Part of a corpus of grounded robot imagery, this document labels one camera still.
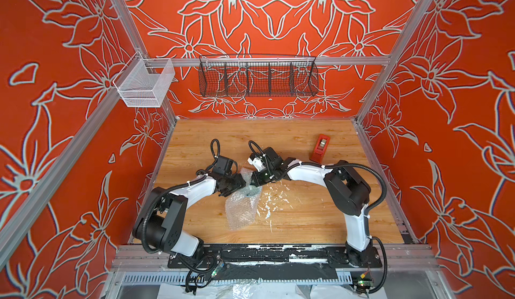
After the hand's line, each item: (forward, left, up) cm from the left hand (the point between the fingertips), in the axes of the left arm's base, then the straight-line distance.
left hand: (242, 183), depth 91 cm
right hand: (+1, -3, +2) cm, 4 cm away
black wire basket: (+46, +15, +27) cm, 55 cm away
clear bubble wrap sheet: (-11, 0, -2) cm, 11 cm away
